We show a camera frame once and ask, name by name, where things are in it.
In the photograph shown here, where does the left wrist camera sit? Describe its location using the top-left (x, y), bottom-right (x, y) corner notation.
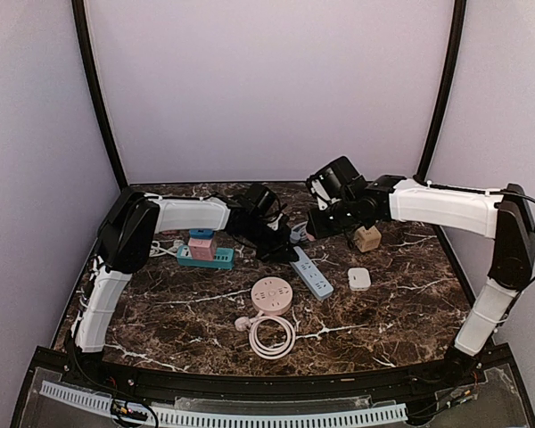
top-left (231, 183), bottom-right (289, 231)

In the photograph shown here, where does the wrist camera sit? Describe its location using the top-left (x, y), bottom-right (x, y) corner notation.
top-left (306, 156), bottom-right (368, 210)
top-left (231, 183), bottom-right (289, 231)

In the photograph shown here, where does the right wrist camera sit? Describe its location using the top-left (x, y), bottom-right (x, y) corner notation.
top-left (306, 156), bottom-right (368, 210)

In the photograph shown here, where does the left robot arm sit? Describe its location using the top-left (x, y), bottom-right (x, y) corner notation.
top-left (67, 184), bottom-right (299, 389)

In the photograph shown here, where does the teal power strip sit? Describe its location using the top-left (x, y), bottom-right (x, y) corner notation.
top-left (177, 245), bottom-right (235, 270)

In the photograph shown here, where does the beige cube socket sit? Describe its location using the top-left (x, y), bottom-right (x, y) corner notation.
top-left (353, 226), bottom-right (382, 253)

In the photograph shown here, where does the left black frame post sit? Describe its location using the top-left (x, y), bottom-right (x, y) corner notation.
top-left (71, 0), bottom-right (128, 190)

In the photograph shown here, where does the right black frame post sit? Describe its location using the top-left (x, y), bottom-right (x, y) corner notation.
top-left (414, 0), bottom-right (467, 182)

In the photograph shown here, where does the blue cube plug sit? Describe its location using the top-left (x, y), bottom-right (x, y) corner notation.
top-left (189, 228), bottom-right (215, 240)

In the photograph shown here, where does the black frame post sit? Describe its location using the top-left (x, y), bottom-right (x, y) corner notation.
top-left (414, 0), bottom-right (467, 182)
top-left (71, 0), bottom-right (128, 190)

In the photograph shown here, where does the grey-blue power strip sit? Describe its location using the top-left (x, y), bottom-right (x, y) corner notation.
top-left (290, 246), bottom-right (333, 301)

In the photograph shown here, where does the white slotted cable duct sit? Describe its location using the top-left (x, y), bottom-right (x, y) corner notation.
top-left (39, 381), bottom-right (407, 427)

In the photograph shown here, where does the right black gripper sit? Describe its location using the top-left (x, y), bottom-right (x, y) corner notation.
top-left (308, 197), bottom-right (359, 238)

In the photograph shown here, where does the pink round power strip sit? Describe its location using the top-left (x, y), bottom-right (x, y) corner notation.
top-left (251, 276), bottom-right (293, 316)

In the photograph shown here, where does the pink cube adapter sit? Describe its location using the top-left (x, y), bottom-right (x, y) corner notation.
top-left (188, 238), bottom-right (217, 261)

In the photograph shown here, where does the black front rail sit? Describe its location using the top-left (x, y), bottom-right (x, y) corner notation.
top-left (62, 359), bottom-right (474, 402)

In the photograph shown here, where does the white charger plug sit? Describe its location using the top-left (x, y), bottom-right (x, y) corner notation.
top-left (348, 267), bottom-right (372, 292)

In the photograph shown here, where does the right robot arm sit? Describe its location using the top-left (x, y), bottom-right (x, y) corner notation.
top-left (306, 173), bottom-right (535, 387)

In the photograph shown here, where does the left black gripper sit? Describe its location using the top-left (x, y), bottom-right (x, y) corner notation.
top-left (237, 219), bottom-right (296, 264)

